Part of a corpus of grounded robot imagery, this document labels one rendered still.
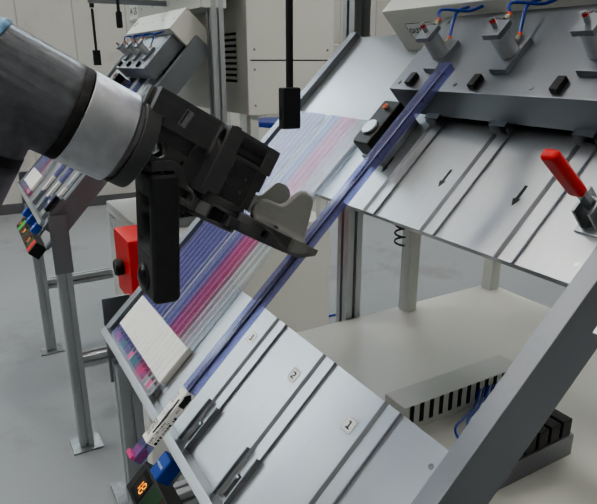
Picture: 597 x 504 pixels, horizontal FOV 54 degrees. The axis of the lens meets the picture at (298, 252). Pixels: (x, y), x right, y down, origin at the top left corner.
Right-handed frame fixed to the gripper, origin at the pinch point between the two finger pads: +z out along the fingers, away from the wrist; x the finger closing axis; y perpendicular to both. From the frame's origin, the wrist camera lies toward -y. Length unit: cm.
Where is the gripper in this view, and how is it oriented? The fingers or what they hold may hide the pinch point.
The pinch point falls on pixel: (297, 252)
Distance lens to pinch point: 58.0
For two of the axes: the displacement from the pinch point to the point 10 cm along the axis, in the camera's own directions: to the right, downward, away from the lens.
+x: -5.0, -2.7, 8.2
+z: 7.4, 3.5, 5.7
